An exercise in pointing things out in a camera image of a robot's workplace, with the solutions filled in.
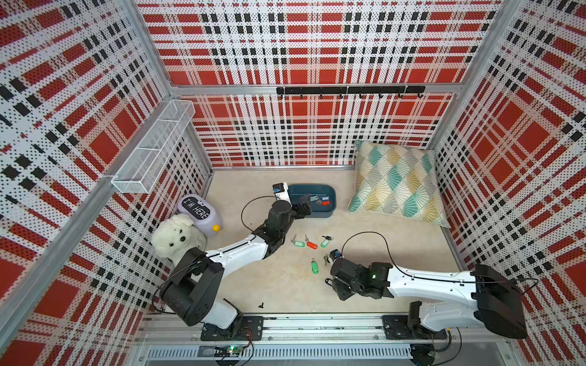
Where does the teal plastic storage box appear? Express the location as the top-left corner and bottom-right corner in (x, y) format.
(288, 184), (337, 218)

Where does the black key with green tag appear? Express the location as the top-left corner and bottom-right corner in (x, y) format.
(320, 236), (333, 248)

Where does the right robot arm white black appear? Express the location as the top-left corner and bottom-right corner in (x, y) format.
(327, 250), (528, 339)

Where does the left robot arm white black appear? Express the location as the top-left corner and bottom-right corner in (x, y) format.
(160, 195), (312, 329)

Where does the purple clock with yellow knob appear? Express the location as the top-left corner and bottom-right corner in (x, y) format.
(178, 194), (223, 237)

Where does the patterned green yellow pillow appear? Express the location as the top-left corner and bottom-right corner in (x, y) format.
(348, 140), (450, 228)

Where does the white plush bear toy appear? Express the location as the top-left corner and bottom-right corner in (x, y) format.
(150, 213), (207, 265)

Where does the green circuit board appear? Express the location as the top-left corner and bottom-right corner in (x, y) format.
(214, 346), (243, 358)

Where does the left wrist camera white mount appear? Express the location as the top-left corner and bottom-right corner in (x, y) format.
(273, 182), (291, 204)

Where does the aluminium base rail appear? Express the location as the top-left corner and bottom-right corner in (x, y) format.
(136, 313), (509, 344)

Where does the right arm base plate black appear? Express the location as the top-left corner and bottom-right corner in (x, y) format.
(382, 315), (448, 340)

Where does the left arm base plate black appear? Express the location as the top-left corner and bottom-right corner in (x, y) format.
(200, 315), (265, 342)

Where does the white wire mesh shelf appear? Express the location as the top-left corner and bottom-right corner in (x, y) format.
(111, 99), (195, 194)

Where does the black wall hook rail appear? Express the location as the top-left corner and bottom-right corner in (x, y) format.
(276, 85), (426, 97)

